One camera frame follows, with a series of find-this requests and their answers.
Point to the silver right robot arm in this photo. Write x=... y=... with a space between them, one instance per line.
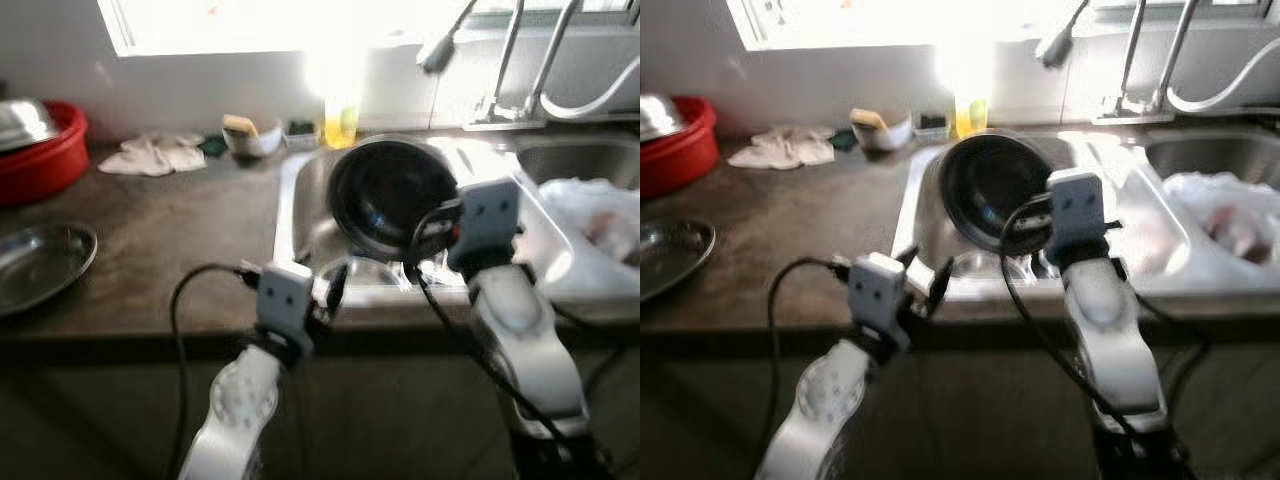
x=1105 y=320
x=520 y=330

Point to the white window frame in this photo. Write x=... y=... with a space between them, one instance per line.
x=1200 y=8

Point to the yellow dish soap bottle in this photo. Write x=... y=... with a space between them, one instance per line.
x=340 y=128
x=970 y=120

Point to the steel lid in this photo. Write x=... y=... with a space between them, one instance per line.
x=22 y=122
x=657 y=115

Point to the grey sprayer head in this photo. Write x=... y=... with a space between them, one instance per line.
x=1055 y=47
x=437 y=53

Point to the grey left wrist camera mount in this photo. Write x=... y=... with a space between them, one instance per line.
x=877 y=290
x=285 y=300

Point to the white bowl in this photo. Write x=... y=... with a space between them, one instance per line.
x=258 y=143
x=890 y=138

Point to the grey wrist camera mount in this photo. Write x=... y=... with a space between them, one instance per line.
x=487 y=220
x=1078 y=212
x=285 y=300
x=877 y=290

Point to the stainless steel sink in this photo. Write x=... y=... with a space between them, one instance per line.
x=300 y=210
x=915 y=200

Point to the wide steel bowl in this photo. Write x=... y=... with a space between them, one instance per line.
x=360 y=272
x=980 y=265

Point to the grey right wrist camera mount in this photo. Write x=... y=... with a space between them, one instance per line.
x=487 y=220
x=1078 y=212

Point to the red plastic basin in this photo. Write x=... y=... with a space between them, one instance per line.
x=685 y=160
x=45 y=170

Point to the small clear container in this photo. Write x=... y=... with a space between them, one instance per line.
x=930 y=128
x=300 y=136

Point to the white plastic bag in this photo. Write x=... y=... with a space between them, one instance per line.
x=590 y=230
x=1220 y=225

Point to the chrome faucet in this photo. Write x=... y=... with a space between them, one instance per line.
x=500 y=112
x=1125 y=105

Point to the white cloth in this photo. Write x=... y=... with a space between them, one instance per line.
x=155 y=157
x=785 y=150

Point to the dark cabinet front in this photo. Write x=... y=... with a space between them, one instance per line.
x=700 y=410
x=80 y=410

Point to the green scrub pad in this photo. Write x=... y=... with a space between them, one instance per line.
x=843 y=140
x=213 y=147

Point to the yellow sponge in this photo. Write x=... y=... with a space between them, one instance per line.
x=240 y=124
x=868 y=118

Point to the steel pot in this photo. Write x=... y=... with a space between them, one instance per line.
x=385 y=195
x=990 y=185

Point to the steel plate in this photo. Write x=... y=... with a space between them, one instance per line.
x=675 y=255
x=40 y=265

